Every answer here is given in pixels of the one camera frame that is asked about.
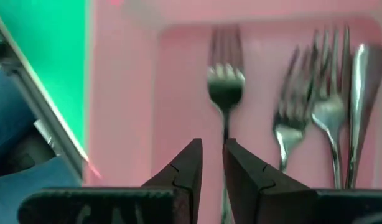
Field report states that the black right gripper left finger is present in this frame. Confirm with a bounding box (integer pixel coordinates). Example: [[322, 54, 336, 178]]
[[142, 138, 203, 224]]

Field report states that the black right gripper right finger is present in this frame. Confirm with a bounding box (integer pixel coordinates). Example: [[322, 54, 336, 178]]
[[222, 138, 316, 224]]

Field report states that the pink plastic bin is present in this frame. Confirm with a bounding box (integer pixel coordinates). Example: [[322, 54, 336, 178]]
[[84, 0, 382, 224]]

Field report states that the person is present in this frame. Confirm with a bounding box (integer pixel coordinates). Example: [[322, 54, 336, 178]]
[[0, 67, 83, 224]]

